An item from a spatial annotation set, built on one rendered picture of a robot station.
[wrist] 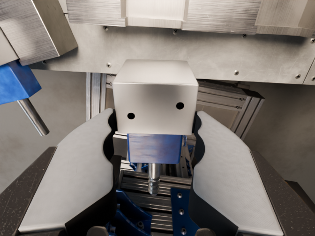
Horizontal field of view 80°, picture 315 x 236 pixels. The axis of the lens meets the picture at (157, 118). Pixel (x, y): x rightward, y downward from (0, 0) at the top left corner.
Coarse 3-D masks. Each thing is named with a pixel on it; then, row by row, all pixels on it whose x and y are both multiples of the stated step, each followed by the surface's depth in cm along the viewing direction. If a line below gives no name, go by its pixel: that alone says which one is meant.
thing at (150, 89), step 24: (120, 72) 12; (144, 72) 12; (168, 72) 13; (192, 72) 13; (120, 96) 11; (144, 96) 11; (168, 96) 11; (192, 96) 11; (120, 120) 12; (144, 120) 12; (168, 120) 12; (192, 120) 12; (144, 144) 15; (168, 144) 15
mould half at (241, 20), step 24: (72, 0) 15; (96, 0) 15; (192, 0) 15; (216, 0) 14; (240, 0) 14; (96, 24) 15; (120, 24) 15; (192, 24) 15; (216, 24) 15; (240, 24) 15
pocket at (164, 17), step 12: (120, 0) 15; (132, 0) 17; (144, 0) 17; (156, 0) 17; (168, 0) 17; (180, 0) 17; (132, 12) 17; (144, 12) 17; (156, 12) 17; (168, 12) 17; (180, 12) 17; (132, 24) 17; (144, 24) 17; (156, 24) 17; (168, 24) 17; (180, 24) 17
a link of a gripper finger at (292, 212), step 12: (252, 156) 8; (264, 168) 8; (264, 180) 7; (276, 180) 7; (276, 192) 7; (288, 192) 7; (276, 204) 6; (288, 204) 6; (300, 204) 6; (276, 216) 6; (288, 216) 6; (300, 216) 6; (312, 216) 6; (288, 228) 6; (300, 228) 6; (312, 228) 6
